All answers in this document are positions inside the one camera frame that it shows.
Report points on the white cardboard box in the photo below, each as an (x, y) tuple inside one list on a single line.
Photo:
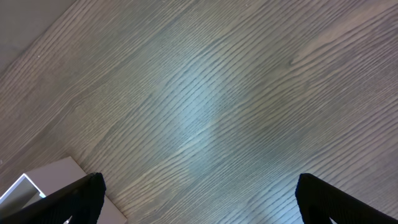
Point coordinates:
[(36, 184)]

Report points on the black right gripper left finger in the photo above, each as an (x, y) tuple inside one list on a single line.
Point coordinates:
[(80, 202)]

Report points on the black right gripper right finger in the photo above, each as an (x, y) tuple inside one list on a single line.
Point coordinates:
[(320, 203)]

